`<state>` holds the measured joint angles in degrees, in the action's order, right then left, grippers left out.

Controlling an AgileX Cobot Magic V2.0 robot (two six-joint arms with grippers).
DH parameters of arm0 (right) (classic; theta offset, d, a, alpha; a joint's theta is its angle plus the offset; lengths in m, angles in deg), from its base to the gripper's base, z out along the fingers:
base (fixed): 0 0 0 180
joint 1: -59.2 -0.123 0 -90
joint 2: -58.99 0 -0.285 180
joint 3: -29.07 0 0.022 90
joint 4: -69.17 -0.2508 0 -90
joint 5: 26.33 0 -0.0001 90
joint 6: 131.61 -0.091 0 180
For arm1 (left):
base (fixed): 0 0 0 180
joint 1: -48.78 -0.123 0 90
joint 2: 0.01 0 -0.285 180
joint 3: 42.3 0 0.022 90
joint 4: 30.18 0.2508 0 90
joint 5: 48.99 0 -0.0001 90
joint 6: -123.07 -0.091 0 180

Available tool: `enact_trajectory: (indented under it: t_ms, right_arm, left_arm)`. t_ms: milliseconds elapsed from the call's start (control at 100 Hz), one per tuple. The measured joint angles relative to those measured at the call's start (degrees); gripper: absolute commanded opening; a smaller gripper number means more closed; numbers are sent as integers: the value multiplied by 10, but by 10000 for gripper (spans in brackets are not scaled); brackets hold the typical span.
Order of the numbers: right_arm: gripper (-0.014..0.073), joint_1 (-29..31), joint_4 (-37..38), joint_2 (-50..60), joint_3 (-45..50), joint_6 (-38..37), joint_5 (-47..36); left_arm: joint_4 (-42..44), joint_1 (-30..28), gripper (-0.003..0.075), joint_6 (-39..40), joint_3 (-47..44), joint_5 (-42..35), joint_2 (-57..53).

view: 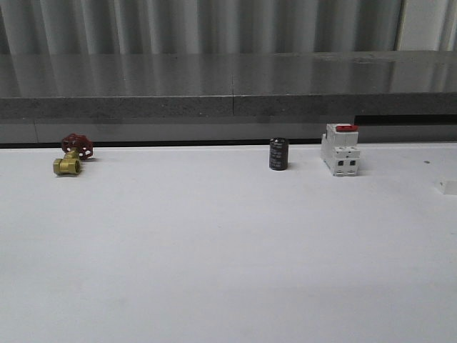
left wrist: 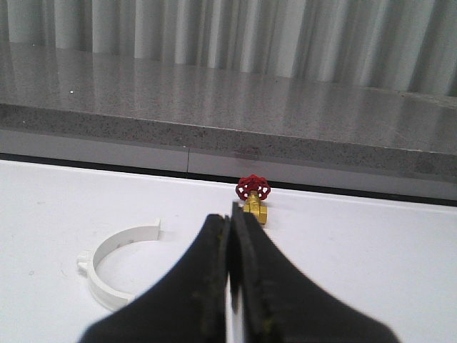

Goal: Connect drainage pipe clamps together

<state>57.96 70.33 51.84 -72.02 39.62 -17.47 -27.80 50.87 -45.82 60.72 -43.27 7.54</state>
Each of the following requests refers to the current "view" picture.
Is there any black cylindrical capacitor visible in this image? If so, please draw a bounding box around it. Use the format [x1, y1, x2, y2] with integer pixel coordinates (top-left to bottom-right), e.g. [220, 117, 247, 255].
[268, 137, 289, 171]

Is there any brass valve red handwheel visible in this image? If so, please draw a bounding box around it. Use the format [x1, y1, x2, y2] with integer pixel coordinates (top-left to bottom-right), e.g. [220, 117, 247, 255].
[53, 133, 94, 176]

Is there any grey stone countertop ledge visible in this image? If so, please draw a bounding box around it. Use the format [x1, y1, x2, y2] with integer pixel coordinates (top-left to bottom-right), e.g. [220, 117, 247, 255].
[1, 51, 456, 125]

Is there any small white plastic piece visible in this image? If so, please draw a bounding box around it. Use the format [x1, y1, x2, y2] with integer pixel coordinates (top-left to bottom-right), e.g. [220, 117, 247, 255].
[436, 179, 457, 196]

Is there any white circuit breaker red switch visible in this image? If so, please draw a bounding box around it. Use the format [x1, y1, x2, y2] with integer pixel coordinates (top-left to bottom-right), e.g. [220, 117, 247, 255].
[321, 123, 361, 177]

